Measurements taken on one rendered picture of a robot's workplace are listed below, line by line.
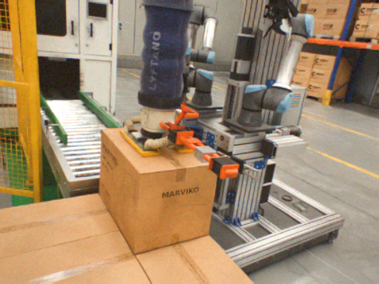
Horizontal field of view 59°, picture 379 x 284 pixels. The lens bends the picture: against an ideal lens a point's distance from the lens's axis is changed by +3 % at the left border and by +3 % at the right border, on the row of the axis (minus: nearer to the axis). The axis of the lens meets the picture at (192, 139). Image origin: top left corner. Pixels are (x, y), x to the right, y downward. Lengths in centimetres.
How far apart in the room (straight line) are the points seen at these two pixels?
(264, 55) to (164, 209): 113
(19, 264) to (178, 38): 115
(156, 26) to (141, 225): 88
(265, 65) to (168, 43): 80
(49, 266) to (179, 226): 56
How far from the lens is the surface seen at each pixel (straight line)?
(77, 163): 245
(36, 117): 267
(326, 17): 973
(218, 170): 117
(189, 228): 165
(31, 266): 158
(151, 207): 147
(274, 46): 215
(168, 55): 152
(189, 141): 135
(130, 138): 168
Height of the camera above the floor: 153
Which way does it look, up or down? 19 degrees down
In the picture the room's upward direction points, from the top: 7 degrees clockwise
